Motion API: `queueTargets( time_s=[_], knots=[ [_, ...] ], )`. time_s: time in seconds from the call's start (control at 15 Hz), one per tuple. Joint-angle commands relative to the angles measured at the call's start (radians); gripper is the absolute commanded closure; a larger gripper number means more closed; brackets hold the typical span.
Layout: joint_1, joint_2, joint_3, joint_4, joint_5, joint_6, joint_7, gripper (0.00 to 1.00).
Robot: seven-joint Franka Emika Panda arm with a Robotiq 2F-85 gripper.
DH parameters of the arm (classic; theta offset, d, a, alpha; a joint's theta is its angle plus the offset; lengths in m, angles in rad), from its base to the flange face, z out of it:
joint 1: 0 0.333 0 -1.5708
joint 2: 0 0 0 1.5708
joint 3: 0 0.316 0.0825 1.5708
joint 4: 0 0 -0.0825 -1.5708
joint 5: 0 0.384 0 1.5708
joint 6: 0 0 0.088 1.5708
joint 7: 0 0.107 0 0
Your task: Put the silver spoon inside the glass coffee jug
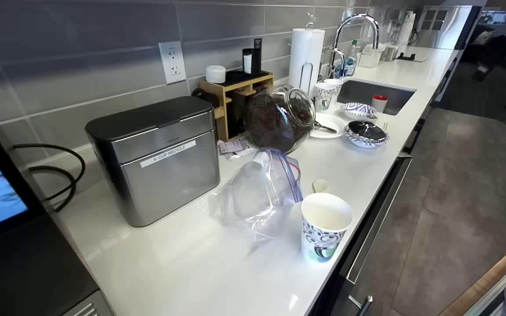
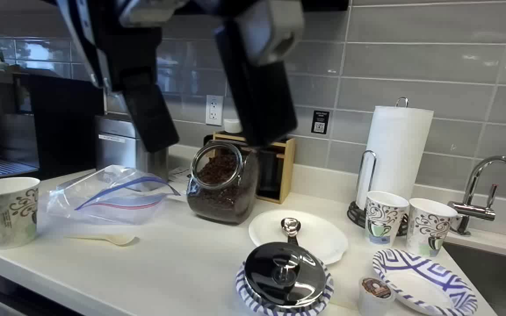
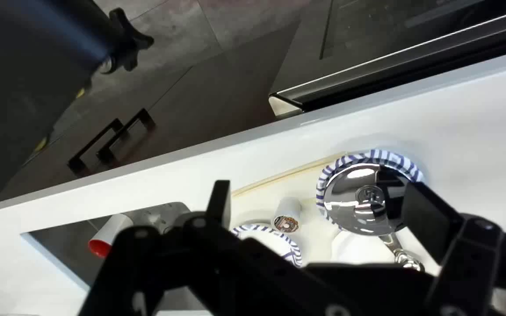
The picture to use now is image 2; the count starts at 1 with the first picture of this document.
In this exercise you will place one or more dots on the metal paper towel holder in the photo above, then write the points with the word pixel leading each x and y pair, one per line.
pixel 382 161

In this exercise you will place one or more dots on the chrome sink faucet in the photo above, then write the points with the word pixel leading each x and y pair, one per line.
pixel 466 208

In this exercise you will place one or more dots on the glass jug with coffee beans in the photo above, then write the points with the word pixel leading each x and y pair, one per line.
pixel 206 197

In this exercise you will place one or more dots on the patterned paper cup right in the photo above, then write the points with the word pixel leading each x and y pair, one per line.
pixel 429 224

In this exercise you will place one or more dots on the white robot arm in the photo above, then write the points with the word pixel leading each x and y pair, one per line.
pixel 120 46

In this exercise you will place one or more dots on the stainless steel canister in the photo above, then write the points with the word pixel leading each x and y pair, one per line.
pixel 120 145

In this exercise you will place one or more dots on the patterned paper cup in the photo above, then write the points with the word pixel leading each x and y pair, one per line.
pixel 18 211
pixel 429 224
pixel 383 215

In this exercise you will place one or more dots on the white wall outlet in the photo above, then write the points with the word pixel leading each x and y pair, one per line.
pixel 213 110

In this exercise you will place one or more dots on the clear zip plastic bag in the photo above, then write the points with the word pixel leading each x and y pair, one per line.
pixel 111 196

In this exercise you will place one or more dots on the patterned paper cup left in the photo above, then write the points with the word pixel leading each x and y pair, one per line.
pixel 18 211

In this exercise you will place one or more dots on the white plastic spoon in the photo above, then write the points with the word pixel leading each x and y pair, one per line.
pixel 111 240

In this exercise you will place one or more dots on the white paper plate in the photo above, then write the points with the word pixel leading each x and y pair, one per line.
pixel 318 236

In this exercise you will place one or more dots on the small cup of coffee beans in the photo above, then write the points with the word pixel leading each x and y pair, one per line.
pixel 375 297

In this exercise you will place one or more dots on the blue patterned paper plate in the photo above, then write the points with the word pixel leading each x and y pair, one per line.
pixel 424 285

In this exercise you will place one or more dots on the patterned paper cup middle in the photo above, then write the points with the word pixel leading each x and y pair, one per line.
pixel 383 215

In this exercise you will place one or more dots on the paper towel roll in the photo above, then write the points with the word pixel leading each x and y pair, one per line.
pixel 413 143

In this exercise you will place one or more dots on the black coffee machine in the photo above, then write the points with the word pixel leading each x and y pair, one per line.
pixel 48 125

